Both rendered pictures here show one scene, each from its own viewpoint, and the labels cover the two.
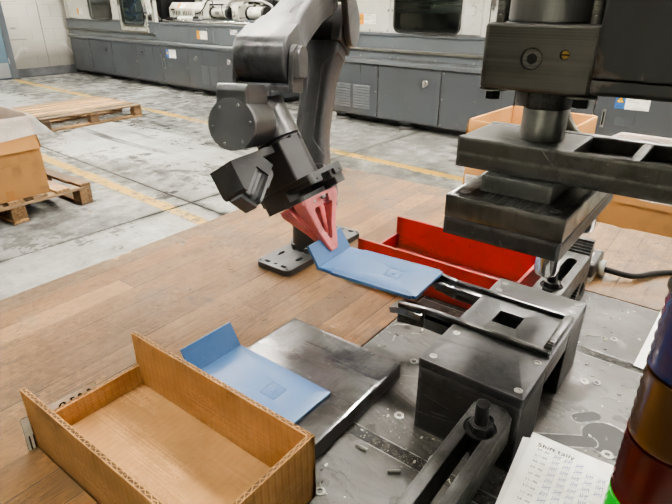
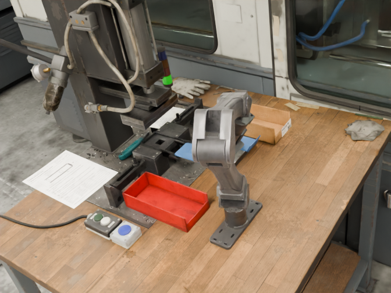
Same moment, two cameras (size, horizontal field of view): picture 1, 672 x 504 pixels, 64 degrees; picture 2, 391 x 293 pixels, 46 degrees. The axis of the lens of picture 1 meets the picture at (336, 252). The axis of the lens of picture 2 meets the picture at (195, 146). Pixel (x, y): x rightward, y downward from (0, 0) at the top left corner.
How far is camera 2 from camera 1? 1.91 m
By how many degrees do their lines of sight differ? 119
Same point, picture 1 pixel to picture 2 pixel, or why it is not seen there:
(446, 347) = (180, 131)
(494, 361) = (169, 129)
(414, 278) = (185, 149)
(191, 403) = (252, 133)
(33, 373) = (313, 142)
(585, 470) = (158, 124)
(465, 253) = (153, 211)
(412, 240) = (178, 222)
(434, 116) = not seen: outside the picture
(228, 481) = not seen: hidden behind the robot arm
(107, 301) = (319, 172)
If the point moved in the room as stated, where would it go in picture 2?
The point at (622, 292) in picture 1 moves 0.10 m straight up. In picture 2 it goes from (91, 210) to (82, 187)
